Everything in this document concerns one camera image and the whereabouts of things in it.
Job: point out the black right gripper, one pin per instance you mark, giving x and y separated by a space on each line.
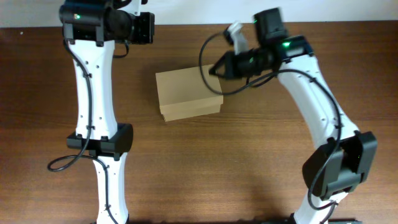
233 68

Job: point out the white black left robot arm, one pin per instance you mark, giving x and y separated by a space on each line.
91 30

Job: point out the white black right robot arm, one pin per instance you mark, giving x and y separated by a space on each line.
343 154

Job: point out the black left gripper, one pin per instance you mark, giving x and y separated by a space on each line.
148 30

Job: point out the brown cardboard box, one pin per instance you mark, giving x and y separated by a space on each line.
183 94

